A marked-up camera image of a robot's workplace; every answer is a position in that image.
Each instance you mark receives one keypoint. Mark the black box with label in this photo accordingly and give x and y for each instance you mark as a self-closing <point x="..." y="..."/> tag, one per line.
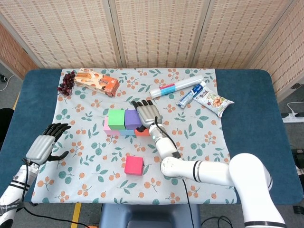
<point x="299" y="156"/>

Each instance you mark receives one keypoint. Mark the light blue foam cube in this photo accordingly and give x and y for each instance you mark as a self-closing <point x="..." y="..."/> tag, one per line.
<point x="127" y="133"/>

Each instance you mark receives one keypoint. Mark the white nut snack bag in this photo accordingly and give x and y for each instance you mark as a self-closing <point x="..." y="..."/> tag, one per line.
<point x="213" y="101"/>

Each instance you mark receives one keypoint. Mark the black plug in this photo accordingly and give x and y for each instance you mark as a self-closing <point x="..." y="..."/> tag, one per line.
<point x="2" y="78"/>

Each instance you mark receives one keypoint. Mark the yellow floor tape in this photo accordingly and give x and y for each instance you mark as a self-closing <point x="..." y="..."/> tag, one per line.
<point x="76" y="215"/>

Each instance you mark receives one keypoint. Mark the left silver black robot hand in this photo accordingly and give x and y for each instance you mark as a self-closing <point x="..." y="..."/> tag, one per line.
<point x="40" y="148"/>

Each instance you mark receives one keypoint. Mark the floral print tablecloth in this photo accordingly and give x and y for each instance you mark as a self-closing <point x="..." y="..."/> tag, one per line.
<point x="202" y="123"/>

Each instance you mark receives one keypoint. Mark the white power strip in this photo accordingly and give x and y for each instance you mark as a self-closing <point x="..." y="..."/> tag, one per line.
<point x="292" y="118"/>

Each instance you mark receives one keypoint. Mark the black screen hinge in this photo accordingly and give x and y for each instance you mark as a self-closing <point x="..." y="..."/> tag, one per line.
<point x="296" y="86"/>

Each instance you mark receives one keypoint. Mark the pink foam cube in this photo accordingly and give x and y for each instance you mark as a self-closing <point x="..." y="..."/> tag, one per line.
<point x="106" y="129"/>

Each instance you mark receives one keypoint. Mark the dark red grape bunch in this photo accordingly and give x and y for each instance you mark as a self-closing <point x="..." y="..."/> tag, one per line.
<point x="67" y="82"/>

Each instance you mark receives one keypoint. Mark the orange biscuit box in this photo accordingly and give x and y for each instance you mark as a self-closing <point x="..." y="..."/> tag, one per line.
<point x="99" y="82"/>

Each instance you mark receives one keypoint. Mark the bamboo folding screen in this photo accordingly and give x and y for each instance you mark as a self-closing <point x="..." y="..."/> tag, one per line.
<point x="154" y="31"/>

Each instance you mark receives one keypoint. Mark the green foam cube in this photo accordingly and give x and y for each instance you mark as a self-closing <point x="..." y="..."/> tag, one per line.
<point x="116" y="117"/>

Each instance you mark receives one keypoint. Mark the magenta red foam cube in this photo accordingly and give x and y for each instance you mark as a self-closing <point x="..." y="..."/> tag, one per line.
<point x="133" y="165"/>

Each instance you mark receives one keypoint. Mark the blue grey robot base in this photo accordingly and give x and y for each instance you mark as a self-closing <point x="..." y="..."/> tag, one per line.
<point x="149" y="213"/>

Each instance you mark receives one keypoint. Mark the purple foam cube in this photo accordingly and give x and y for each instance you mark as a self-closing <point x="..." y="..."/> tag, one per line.
<point x="132" y="117"/>

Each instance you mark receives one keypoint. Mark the clear cling film roll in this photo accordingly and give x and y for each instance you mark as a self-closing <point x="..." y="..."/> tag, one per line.
<point x="166" y="89"/>

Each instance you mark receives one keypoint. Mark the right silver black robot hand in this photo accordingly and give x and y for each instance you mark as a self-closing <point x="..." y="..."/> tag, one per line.
<point x="149" y="115"/>

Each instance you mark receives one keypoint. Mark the blue white toothpaste tube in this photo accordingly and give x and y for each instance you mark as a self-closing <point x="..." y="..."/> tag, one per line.
<point x="190" y="95"/>

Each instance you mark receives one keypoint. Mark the orange foam cube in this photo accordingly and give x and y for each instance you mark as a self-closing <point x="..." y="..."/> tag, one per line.
<point x="142" y="133"/>

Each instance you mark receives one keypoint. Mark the orange floor object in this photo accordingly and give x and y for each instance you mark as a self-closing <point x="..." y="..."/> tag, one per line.
<point x="92" y="226"/>

